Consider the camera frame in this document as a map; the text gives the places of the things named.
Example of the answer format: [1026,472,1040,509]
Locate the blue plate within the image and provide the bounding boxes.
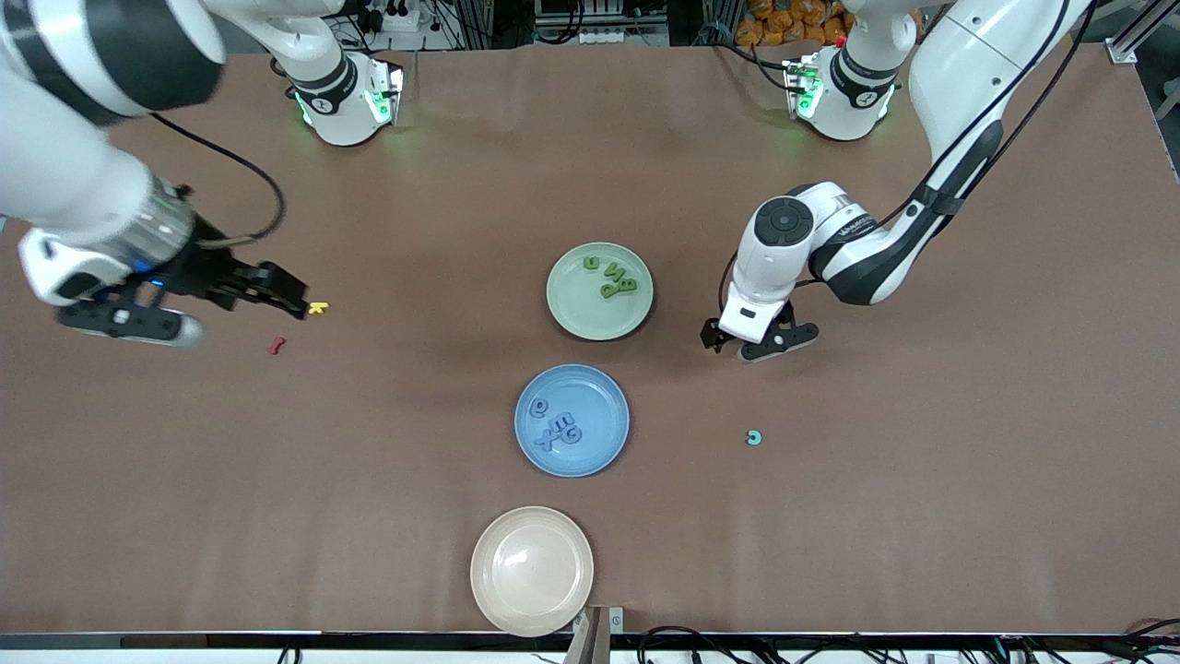
[513,363,631,479]

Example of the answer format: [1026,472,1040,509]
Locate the light green plate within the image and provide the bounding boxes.
[546,242,655,342]

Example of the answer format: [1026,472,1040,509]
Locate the beige plate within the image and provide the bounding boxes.
[469,505,596,638]

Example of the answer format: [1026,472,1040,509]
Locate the white power strip with plugs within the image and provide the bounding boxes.
[355,0,430,33]

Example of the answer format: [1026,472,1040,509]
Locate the pile of orange objects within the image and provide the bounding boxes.
[735,0,854,47]

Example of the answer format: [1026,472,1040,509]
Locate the black table edge strip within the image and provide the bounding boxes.
[0,632,1180,652]

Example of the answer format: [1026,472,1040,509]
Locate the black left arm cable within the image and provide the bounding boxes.
[719,0,1103,319]

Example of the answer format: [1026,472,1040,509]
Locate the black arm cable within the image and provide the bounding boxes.
[147,113,285,248]
[719,0,1103,319]

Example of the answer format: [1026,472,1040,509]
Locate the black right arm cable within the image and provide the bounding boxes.
[147,113,285,248]

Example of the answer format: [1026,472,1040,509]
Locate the tangled black cables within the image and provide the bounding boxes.
[636,620,1180,664]

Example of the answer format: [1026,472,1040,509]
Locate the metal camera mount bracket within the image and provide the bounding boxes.
[564,605,625,664]

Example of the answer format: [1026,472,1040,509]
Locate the aluminium frame post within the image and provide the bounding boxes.
[1106,0,1172,65]

